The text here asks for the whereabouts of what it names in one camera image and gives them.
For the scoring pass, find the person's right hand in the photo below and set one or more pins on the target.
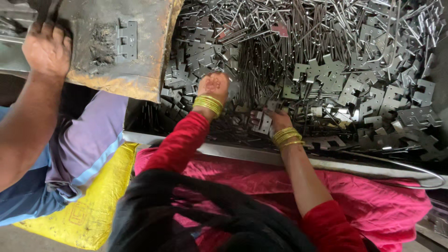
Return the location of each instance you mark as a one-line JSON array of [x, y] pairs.
[[280, 121]]

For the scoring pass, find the person's left hand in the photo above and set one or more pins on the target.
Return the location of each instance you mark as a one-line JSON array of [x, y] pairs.
[[212, 86]]

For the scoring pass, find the person's right fingers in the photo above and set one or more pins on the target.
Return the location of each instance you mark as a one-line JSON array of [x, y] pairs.
[[269, 112]]

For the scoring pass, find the grey metal hinge plate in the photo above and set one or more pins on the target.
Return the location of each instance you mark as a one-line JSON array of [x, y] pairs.
[[263, 125]]

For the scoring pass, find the gold bangles on right wrist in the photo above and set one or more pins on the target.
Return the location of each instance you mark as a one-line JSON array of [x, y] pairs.
[[286, 136]]

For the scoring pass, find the gold bangles on wrist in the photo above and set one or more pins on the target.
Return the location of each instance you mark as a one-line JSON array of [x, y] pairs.
[[286, 136], [208, 103]]

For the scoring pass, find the small white piece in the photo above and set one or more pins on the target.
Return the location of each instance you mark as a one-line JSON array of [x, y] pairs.
[[316, 111]]

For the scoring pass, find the metal tray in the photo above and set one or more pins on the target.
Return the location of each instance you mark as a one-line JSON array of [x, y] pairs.
[[245, 154]]

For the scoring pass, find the heap of thin metal pins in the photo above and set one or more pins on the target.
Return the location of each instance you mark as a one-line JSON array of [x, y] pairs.
[[255, 59]]

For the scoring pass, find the gold bangles on left wrist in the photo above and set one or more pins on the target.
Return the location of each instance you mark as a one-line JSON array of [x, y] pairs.
[[208, 103]]

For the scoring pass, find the pink-tinted hinge plate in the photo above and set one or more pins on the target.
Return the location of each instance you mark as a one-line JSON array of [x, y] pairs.
[[280, 30]]

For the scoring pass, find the heap of grey hinge plates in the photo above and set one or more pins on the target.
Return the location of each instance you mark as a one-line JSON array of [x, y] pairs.
[[367, 91]]

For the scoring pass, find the black scarf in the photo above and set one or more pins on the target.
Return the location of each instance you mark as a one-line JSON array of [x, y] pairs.
[[196, 217]]

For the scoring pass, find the pink garment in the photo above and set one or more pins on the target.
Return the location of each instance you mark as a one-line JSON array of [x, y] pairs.
[[367, 206]]

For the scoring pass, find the assembled grey metal hinge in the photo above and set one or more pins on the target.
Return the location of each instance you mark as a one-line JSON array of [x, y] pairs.
[[126, 42]]

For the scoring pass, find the dirty brown work board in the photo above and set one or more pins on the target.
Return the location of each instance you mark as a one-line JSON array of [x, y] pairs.
[[105, 70]]

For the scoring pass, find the yellow woven sack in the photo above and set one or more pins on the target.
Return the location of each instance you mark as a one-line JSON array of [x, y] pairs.
[[94, 206]]

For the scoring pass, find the grey metal machine part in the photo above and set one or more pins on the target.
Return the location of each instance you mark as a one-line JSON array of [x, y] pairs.
[[12, 42]]

